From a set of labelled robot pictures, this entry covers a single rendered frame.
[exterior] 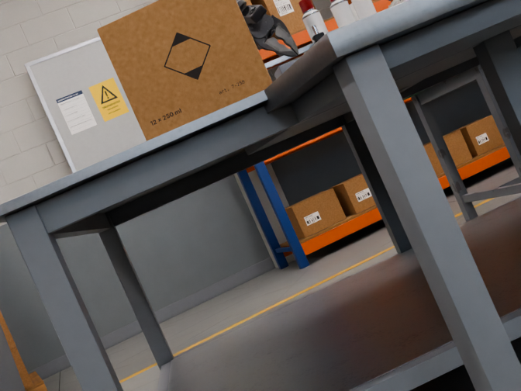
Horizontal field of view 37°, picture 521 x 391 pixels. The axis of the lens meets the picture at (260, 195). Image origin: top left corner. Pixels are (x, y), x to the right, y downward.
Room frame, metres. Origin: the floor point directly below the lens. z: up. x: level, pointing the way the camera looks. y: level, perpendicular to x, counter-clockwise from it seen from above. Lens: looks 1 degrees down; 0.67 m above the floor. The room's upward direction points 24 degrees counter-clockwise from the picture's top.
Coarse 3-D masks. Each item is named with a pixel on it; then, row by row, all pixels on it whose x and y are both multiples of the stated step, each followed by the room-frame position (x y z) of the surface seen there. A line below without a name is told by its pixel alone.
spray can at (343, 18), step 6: (330, 0) 2.18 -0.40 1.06; (336, 0) 2.17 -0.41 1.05; (342, 0) 2.16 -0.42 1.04; (330, 6) 2.18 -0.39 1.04; (336, 6) 2.16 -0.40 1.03; (342, 6) 2.16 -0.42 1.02; (348, 6) 2.17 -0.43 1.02; (336, 12) 2.17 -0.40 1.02; (342, 12) 2.16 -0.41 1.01; (348, 12) 2.16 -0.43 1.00; (336, 18) 2.17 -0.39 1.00; (342, 18) 2.16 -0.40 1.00; (348, 18) 2.16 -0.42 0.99; (354, 18) 2.17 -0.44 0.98; (342, 24) 2.17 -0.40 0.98
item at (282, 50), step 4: (268, 40) 2.10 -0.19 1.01; (272, 40) 2.11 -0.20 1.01; (276, 40) 2.11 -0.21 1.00; (268, 44) 2.10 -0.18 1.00; (272, 44) 2.10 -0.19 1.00; (276, 44) 2.10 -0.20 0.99; (280, 44) 2.10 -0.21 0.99; (276, 48) 2.10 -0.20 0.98; (280, 48) 2.10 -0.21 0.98; (284, 48) 2.10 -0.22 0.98; (280, 52) 2.10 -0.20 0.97; (284, 52) 2.10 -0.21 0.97; (288, 52) 2.10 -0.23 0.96; (292, 52) 2.10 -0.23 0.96; (280, 56) 2.16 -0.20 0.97; (288, 56) 2.12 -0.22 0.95; (292, 56) 2.11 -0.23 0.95; (296, 56) 2.11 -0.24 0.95
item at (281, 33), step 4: (276, 28) 2.11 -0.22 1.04; (280, 28) 2.11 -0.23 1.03; (276, 32) 2.11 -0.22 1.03; (280, 32) 2.11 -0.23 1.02; (284, 32) 2.11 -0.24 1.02; (276, 36) 2.12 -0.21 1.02; (280, 36) 2.11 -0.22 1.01; (284, 36) 2.11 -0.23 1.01; (288, 36) 2.11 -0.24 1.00; (284, 40) 2.12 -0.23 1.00; (288, 40) 2.11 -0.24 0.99; (292, 40) 2.11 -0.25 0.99; (288, 44) 2.11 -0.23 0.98; (292, 44) 2.11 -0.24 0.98; (292, 48) 2.10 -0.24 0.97; (296, 48) 2.11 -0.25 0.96; (296, 52) 2.11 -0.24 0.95
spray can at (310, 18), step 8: (304, 0) 2.15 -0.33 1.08; (304, 8) 2.15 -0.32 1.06; (312, 8) 2.15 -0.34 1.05; (304, 16) 2.15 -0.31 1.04; (312, 16) 2.14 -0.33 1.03; (320, 16) 2.15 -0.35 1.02; (312, 24) 2.14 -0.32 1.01; (320, 24) 2.14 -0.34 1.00; (312, 32) 2.15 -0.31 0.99; (320, 32) 2.14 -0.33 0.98; (312, 40) 2.16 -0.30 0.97
